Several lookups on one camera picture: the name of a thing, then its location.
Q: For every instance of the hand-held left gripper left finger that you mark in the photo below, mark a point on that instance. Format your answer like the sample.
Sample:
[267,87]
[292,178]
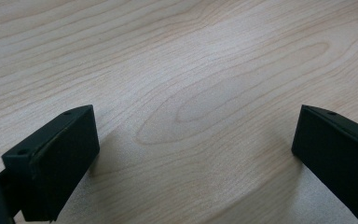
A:
[56,161]

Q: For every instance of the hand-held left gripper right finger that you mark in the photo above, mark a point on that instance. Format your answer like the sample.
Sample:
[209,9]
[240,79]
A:
[338,155]

